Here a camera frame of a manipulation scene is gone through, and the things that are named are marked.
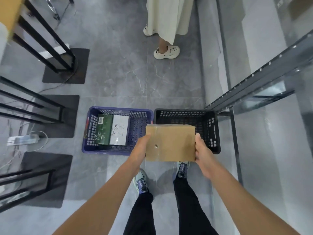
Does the person's left hand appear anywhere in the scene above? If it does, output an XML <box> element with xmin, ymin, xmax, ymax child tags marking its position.
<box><xmin>127</xmin><ymin>134</ymin><xmax>151</xmax><ymax>172</ymax></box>

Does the brown cardboard box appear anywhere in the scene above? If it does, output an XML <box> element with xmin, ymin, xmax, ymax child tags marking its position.
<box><xmin>145</xmin><ymin>124</ymin><xmax>196</xmax><ymax>162</ymax></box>

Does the black plastic crate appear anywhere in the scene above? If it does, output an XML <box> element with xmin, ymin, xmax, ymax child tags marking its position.
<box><xmin>153</xmin><ymin>109</ymin><xmax>221</xmax><ymax>154</ymax></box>

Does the person's leg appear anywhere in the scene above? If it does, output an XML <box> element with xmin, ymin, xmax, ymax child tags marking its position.
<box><xmin>122</xmin><ymin>192</ymin><xmax>157</xmax><ymax>235</ymax></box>
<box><xmin>173</xmin><ymin>177</ymin><xmax>219</xmax><ymax>235</ymax></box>

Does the person's right hand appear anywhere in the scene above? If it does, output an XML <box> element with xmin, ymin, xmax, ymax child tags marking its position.
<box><xmin>194</xmin><ymin>133</ymin><xmax>220</xmax><ymax>180</ymax></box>

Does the person's left leg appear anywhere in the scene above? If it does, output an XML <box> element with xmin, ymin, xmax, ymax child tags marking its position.
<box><xmin>122</xmin><ymin>192</ymin><xmax>157</xmax><ymax>235</ymax></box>

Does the person's left forearm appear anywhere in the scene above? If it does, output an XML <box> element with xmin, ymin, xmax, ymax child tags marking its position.
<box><xmin>52</xmin><ymin>160</ymin><xmax>141</xmax><ymax>235</ymax></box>

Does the person's right forearm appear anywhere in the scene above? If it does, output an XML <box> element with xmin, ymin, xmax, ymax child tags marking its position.
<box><xmin>207</xmin><ymin>165</ymin><xmax>301</xmax><ymax>235</ymax></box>

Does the blue plastic crate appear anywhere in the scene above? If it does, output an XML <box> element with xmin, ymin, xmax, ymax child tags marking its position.
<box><xmin>81</xmin><ymin>106</ymin><xmax>154</xmax><ymax>154</ymax></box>

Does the black floor cable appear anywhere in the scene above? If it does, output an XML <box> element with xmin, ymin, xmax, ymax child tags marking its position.
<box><xmin>37</xmin><ymin>70</ymin><xmax>77</xmax><ymax>95</ymax></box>

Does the person's right leg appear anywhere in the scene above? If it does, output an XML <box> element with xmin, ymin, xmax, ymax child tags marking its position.
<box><xmin>173</xmin><ymin>177</ymin><xmax>219</xmax><ymax>235</ymax></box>

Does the grey metal shelf rack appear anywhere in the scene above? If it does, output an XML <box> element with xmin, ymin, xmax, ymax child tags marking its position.
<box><xmin>205</xmin><ymin>28</ymin><xmax>313</xmax><ymax>235</ymax></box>

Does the person's right shoe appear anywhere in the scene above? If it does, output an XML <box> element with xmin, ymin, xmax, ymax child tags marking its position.
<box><xmin>176</xmin><ymin>161</ymin><xmax>191</xmax><ymax>179</ymax></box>

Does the green cardboard box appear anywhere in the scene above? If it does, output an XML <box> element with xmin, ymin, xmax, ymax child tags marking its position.
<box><xmin>94</xmin><ymin>114</ymin><xmax>115</xmax><ymax>146</ymax></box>

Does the white power strip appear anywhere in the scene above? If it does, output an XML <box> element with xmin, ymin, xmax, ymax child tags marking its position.
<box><xmin>7</xmin><ymin>134</ymin><xmax>40</xmax><ymax>147</ymax></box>

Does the chrome chair base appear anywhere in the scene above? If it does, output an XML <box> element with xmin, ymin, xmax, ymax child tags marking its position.
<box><xmin>46</xmin><ymin>0</ymin><xmax>75</xmax><ymax>22</ymax></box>

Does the white cardboard box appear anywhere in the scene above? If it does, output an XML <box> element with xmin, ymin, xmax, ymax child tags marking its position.
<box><xmin>109</xmin><ymin>115</ymin><xmax>129</xmax><ymax>146</ymax></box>

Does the wooden table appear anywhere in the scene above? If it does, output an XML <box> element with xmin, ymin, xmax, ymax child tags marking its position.
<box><xmin>0</xmin><ymin>0</ymin><xmax>27</xmax><ymax>46</ymax></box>

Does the white paper sheet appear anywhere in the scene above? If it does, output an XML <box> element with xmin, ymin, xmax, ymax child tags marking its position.
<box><xmin>39</xmin><ymin>46</ymin><xmax>71</xmax><ymax>59</ymax></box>

